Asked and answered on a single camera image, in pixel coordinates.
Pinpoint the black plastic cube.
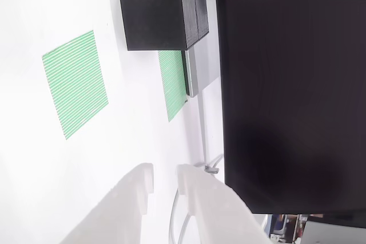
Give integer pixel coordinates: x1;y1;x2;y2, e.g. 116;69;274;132
118;0;210;52

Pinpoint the grey metal box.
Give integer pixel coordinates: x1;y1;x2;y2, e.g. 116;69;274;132
303;220;366;244

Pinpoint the green striped square sheet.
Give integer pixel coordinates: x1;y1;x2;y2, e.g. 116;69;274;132
42;29;109;141

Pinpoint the green striped paper strip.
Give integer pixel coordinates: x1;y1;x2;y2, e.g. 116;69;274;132
147;0;188;123

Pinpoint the black monitor screen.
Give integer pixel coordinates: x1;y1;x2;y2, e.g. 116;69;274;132
213;0;366;222

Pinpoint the white cable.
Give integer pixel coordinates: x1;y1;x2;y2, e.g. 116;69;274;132
168;154;224;244

